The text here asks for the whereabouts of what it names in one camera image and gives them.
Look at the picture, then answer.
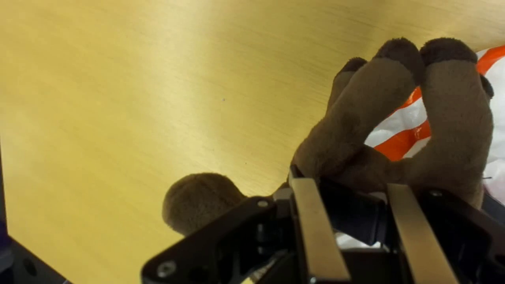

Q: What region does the gripper right finger tan pad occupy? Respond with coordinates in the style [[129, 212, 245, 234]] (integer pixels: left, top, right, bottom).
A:
[[384, 182, 460, 284]]

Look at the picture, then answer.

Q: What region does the gripper left finger tan pad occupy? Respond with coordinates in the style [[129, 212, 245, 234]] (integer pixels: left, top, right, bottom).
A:
[[288, 177, 351, 284]]

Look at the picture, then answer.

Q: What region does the brown plush toy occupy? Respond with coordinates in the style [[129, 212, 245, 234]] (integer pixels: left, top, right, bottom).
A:
[[160, 36, 495, 237]]

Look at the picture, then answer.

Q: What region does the white orange plastic bag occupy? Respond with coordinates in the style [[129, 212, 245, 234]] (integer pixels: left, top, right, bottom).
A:
[[335, 44, 505, 251]]

